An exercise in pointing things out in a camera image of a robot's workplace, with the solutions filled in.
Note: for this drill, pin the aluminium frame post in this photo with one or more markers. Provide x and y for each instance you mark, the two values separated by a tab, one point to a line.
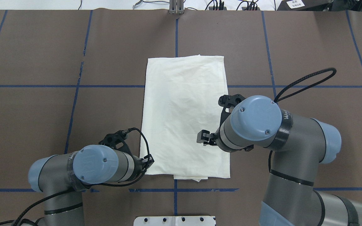
176	7

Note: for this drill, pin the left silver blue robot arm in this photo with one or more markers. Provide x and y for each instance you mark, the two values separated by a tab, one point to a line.
63	178

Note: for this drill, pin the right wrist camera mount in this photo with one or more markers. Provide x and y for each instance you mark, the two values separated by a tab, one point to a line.
228	102

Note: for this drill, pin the cream cat print t-shirt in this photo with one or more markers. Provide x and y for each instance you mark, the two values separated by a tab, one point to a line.
180	100

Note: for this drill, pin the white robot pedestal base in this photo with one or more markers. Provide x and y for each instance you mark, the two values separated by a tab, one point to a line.
175	221

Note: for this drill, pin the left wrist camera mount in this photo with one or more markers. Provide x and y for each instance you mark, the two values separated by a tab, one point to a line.
116	141

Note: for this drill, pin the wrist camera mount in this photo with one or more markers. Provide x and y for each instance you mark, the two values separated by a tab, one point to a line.
228	102
116	141

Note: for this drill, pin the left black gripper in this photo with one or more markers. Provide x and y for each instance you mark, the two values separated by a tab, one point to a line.
146	161

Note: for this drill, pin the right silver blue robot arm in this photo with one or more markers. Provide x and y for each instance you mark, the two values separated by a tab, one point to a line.
299	145

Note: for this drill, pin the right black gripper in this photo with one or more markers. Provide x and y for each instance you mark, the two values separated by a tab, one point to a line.
205	137

